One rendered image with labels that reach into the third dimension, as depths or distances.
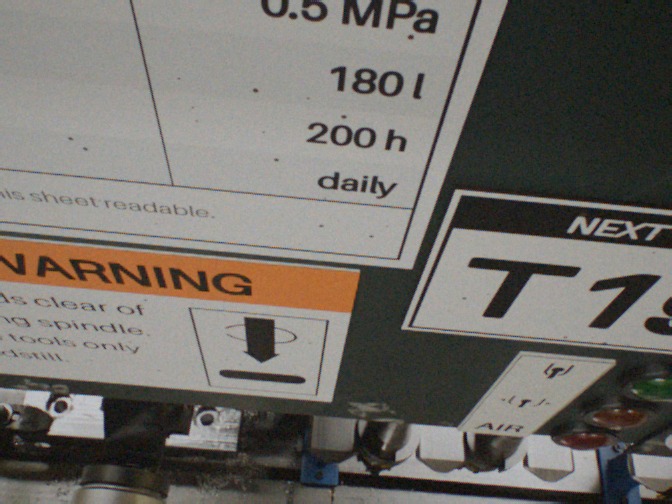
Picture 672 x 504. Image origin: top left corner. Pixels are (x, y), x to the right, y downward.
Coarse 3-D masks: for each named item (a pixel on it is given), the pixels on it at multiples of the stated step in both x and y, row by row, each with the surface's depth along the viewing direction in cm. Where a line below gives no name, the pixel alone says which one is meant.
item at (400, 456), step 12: (360, 420) 68; (360, 432) 67; (420, 432) 68; (360, 444) 68; (372, 444) 67; (408, 444) 67; (372, 456) 67; (384, 456) 68; (396, 456) 66; (408, 456) 67
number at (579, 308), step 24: (600, 264) 16; (624, 264) 16; (648, 264) 16; (576, 288) 17; (600, 288) 17; (624, 288) 17; (648, 288) 17; (552, 312) 18; (576, 312) 18; (600, 312) 18; (624, 312) 18; (648, 312) 18; (600, 336) 19; (624, 336) 19; (648, 336) 19
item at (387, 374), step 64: (512, 0) 10; (576, 0) 10; (640, 0) 10; (512, 64) 11; (576, 64) 11; (640, 64) 11; (512, 128) 12; (576, 128) 12; (640, 128) 12; (448, 192) 14; (576, 192) 14; (640, 192) 14; (256, 256) 17; (384, 320) 20; (0, 384) 27; (64, 384) 27; (128, 384) 26; (384, 384) 24; (448, 384) 24
